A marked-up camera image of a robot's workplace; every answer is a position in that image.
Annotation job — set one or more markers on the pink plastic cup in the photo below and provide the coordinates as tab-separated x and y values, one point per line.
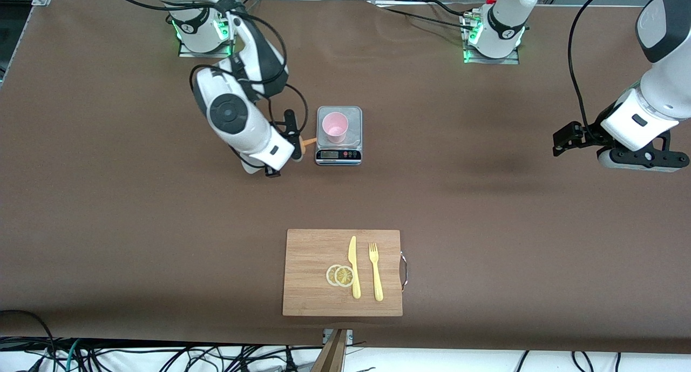
334	126

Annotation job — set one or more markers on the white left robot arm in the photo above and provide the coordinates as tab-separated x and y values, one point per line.
672	80

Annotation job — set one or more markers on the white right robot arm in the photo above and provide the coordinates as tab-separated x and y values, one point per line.
229	113

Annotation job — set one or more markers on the silver digital kitchen scale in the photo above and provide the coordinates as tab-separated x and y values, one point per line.
338	156

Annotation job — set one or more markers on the brown table cover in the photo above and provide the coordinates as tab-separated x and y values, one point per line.
486	226

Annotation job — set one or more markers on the lemon slice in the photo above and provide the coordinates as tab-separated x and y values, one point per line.
344	276

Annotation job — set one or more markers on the yellow plastic knife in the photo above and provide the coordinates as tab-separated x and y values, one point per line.
356	285

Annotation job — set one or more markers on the yellow plastic fork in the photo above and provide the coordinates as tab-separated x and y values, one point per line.
378	285

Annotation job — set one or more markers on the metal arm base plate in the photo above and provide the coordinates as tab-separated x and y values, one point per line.
494	61
205	54

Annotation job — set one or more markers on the small metal bracket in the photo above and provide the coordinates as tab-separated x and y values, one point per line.
350	335

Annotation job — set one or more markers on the wooden post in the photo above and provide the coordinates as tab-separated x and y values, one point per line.
332	358

